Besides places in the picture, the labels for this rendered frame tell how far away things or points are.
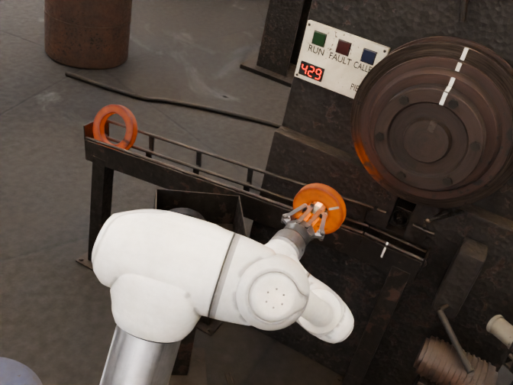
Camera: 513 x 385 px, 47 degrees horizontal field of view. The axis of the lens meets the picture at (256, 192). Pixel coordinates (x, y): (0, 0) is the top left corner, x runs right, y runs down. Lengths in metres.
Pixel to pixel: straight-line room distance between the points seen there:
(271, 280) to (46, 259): 1.93
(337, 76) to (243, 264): 1.11
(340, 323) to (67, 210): 1.78
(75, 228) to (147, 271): 1.98
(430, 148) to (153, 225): 0.92
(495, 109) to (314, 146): 0.60
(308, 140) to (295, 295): 1.19
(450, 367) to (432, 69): 0.86
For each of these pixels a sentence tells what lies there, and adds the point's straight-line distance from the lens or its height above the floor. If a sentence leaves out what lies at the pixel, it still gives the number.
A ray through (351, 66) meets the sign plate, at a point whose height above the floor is 1.15.
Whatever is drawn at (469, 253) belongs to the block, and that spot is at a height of 0.80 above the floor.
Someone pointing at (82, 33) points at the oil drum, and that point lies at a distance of 4.21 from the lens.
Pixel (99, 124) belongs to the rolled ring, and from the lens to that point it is 2.32.
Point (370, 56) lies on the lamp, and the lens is 1.80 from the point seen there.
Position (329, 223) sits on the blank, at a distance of 1.70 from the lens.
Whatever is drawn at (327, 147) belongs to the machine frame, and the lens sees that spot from 1.94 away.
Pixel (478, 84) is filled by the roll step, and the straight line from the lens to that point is 1.60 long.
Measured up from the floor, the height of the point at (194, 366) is 0.01.
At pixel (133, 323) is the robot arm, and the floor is 1.11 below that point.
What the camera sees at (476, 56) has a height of 1.34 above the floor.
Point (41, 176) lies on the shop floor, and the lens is 3.15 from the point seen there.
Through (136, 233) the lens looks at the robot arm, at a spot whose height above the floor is 1.22.
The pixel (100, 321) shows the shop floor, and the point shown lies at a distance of 2.39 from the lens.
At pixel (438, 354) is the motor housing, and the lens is 1.88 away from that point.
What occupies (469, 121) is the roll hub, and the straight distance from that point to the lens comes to 1.56.
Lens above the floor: 1.76
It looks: 33 degrees down
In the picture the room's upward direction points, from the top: 13 degrees clockwise
